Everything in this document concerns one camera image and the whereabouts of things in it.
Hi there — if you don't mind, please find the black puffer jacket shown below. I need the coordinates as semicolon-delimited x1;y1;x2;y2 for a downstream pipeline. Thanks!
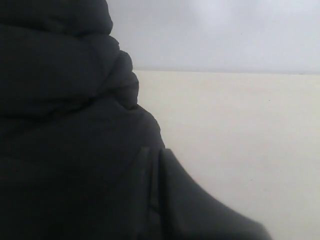
0;0;270;240

